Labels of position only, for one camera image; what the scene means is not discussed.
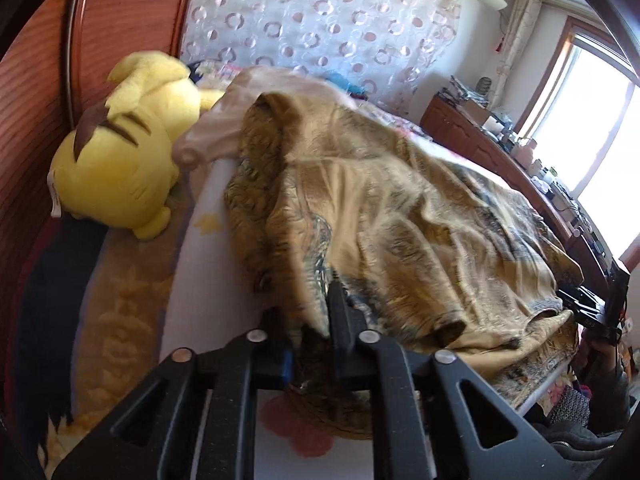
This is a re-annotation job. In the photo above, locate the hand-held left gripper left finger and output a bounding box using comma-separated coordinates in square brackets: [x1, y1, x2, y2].
[51, 307, 296, 480]

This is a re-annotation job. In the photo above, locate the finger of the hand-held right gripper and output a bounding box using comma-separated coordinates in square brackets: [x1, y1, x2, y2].
[556, 287, 603, 313]
[572, 307, 621, 338]

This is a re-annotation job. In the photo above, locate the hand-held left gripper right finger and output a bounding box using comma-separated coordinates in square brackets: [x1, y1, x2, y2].
[326, 270, 596, 480]

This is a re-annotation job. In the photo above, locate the gold paisley patterned garment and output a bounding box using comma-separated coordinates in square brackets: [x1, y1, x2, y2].
[222, 91, 586, 443]

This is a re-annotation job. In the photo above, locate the person's right forearm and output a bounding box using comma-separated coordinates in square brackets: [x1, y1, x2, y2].
[592, 360, 633, 433]

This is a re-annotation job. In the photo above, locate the person's right hand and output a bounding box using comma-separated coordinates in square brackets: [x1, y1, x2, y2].
[582, 337, 625, 386]

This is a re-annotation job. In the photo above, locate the brown wooden cabinet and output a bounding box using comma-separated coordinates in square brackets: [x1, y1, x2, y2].
[419, 95, 632, 283]

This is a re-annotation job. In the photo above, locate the wooden framed window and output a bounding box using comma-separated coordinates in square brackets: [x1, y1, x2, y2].
[514, 14, 640, 273]

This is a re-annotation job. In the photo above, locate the navy yellow floral blanket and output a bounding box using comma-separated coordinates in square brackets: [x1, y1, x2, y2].
[12, 195, 201, 476]

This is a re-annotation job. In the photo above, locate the cardboard box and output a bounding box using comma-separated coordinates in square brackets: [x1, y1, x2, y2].
[456, 97, 496, 127]

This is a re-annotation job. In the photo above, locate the pile of silver papers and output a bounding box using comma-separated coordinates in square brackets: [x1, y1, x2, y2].
[441, 75, 495, 107]

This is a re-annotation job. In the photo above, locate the small blue toy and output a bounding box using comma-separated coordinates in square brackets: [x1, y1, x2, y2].
[324, 71, 370, 100]

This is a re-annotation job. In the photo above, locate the yellow plush toy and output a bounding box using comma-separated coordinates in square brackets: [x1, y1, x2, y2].
[49, 51, 227, 242]

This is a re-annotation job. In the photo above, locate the pale window curtain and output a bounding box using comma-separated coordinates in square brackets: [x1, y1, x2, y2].
[499, 0, 545, 88]

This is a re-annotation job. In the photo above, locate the sheer circle-patterned curtain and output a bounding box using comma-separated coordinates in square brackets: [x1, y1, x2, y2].
[179, 0, 463, 118]

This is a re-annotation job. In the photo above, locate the reddish wooden headboard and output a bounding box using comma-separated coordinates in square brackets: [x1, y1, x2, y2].
[0, 0, 203, 321]

